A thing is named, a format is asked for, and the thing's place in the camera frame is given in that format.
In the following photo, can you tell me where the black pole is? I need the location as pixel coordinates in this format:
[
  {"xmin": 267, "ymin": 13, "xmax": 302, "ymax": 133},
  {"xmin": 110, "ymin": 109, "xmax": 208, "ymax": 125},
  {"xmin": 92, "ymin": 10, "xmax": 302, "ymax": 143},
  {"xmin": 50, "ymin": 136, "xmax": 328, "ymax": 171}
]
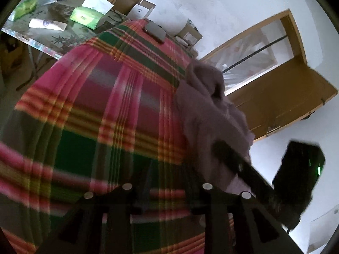
[{"xmin": 221, "ymin": 33, "xmax": 288, "ymax": 73}]

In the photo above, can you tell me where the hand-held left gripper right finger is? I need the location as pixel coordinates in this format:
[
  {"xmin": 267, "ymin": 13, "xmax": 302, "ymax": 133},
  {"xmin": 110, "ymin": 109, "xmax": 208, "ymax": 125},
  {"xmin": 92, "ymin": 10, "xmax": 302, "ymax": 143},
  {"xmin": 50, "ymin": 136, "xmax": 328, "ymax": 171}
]
[{"xmin": 185, "ymin": 164, "xmax": 305, "ymax": 254}]

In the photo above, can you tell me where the wooden door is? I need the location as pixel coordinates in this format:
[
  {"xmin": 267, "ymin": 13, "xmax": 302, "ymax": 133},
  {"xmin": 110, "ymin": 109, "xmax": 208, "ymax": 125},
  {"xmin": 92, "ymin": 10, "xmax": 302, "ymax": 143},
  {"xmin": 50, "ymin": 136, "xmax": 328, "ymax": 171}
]
[{"xmin": 230, "ymin": 58, "xmax": 339, "ymax": 142}]

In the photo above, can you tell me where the white cream tube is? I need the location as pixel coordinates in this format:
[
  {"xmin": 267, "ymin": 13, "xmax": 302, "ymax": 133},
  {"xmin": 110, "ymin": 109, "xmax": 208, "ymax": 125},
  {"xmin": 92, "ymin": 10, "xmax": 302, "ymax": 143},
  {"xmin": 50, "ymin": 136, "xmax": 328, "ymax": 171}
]
[{"xmin": 29, "ymin": 18, "xmax": 67, "ymax": 31}]

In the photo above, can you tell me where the large brown carton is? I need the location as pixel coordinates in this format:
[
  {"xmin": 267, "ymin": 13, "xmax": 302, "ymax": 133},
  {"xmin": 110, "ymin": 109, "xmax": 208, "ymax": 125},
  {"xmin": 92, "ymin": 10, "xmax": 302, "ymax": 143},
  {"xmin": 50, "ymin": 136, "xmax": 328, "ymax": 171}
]
[{"xmin": 0, "ymin": 36, "xmax": 23, "ymax": 77}]

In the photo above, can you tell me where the glass-top side table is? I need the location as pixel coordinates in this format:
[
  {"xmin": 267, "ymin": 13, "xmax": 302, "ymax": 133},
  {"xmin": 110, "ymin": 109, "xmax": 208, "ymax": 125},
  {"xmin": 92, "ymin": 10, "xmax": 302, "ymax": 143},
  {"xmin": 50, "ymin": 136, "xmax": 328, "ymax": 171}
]
[{"xmin": 1, "ymin": 0, "xmax": 128, "ymax": 60}]

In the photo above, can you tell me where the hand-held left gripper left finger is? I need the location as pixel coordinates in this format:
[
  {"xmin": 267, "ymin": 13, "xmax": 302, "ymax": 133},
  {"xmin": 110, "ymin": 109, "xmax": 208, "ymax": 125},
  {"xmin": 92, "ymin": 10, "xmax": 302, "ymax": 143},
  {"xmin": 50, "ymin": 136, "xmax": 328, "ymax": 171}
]
[{"xmin": 34, "ymin": 164, "xmax": 153, "ymax": 254}]

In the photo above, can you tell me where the purple fleece garment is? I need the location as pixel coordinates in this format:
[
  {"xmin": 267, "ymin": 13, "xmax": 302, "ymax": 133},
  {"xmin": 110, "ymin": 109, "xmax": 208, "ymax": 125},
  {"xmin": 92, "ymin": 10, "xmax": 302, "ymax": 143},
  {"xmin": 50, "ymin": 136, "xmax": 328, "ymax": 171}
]
[{"xmin": 175, "ymin": 58, "xmax": 256, "ymax": 193}]

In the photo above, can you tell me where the green tissue pack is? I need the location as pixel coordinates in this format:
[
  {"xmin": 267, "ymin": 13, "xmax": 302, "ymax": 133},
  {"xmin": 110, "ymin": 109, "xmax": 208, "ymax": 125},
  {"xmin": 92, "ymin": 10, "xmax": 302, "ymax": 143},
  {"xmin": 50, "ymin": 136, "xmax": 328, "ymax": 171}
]
[
  {"xmin": 13, "ymin": 0, "xmax": 38, "ymax": 20},
  {"xmin": 69, "ymin": 7, "xmax": 105, "ymax": 29}
]

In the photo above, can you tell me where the clear plastic curtain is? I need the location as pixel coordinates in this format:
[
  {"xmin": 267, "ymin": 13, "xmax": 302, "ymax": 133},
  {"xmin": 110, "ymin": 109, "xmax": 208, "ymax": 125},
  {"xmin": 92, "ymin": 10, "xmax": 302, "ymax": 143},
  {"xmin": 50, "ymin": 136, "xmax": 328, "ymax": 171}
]
[{"xmin": 209, "ymin": 28, "xmax": 278, "ymax": 88}]

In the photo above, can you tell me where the white cardboard box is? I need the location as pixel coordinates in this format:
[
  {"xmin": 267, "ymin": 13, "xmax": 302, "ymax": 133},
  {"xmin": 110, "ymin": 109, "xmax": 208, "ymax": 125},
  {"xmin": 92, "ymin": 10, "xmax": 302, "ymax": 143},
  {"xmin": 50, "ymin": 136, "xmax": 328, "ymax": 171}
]
[{"xmin": 131, "ymin": 0, "xmax": 156, "ymax": 19}]

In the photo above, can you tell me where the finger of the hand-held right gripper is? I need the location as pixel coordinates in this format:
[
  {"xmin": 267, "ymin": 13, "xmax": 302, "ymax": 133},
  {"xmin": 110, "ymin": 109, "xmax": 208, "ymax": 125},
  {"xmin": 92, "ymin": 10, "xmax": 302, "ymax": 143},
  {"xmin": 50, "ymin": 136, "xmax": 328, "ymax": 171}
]
[{"xmin": 213, "ymin": 140, "xmax": 276, "ymax": 199}]

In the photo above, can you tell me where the plaid bed sheet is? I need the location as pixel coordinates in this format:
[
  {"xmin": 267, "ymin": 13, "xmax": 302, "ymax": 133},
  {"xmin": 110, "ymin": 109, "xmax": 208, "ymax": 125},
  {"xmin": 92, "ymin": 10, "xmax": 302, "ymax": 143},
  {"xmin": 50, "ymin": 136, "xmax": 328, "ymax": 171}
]
[{"xmin": 0, "ymin": 18, "xmax": 239, "ymax": 254}]

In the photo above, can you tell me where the brown cardboard box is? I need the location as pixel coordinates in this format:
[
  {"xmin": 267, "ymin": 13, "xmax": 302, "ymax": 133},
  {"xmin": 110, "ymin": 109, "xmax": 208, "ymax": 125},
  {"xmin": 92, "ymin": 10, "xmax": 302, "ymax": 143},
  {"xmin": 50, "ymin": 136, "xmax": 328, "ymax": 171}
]
[{"xmin": 176, "ymin": 18, "xmax": 203, "ymax": 45}]

